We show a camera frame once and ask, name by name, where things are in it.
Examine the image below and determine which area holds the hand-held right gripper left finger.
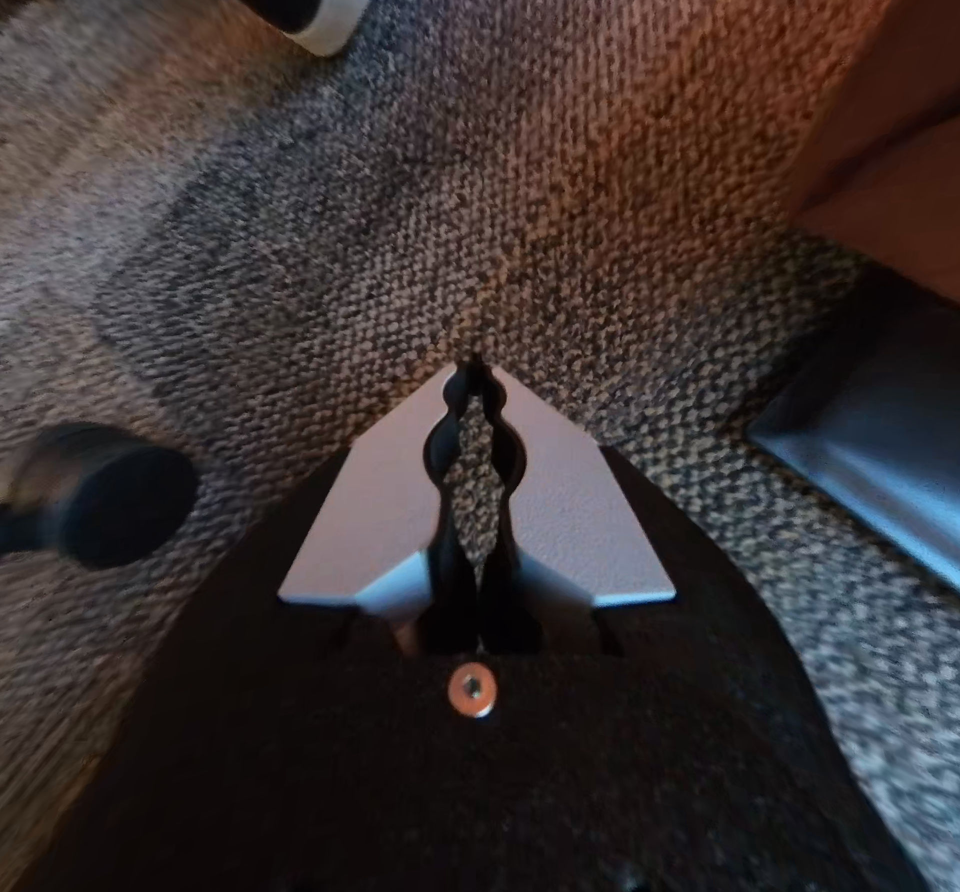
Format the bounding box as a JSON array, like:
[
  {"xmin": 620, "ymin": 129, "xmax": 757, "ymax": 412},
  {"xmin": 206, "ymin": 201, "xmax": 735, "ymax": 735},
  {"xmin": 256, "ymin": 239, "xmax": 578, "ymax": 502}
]
[{"xmin": 277, "ymin": 360, "xmax": 481, "ymax": 659}]

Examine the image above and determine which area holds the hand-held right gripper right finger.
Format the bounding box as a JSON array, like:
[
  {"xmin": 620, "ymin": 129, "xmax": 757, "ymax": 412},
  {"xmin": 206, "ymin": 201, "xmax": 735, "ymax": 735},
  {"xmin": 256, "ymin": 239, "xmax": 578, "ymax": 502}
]
[{"xmin": 478, "ymin": 360, "xmax": 678, "ymax": 655}]

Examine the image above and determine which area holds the black chair caster wheel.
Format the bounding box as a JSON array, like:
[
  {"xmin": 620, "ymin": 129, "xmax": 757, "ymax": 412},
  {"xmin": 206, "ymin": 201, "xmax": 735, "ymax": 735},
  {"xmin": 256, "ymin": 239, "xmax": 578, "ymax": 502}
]
[{"xmin": 0, "ymin": 423, "xmax": 200, "ymax": 571}]

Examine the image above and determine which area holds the grey metal table foot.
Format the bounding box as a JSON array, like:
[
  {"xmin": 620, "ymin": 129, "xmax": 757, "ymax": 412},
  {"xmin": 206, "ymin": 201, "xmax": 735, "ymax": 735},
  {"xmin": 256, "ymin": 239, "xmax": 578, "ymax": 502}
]
[{"xmin": 746, "ymin": 337, "xmax": 960, "ymax": 589}]

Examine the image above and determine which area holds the wooden furniture panel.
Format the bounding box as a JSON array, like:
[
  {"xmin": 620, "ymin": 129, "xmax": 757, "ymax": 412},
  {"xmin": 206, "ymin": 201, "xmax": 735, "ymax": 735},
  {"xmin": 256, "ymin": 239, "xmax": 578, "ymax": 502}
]
[{"xmin": 791, "ymin": 0, "xmax": 960, "ymax": 301}]

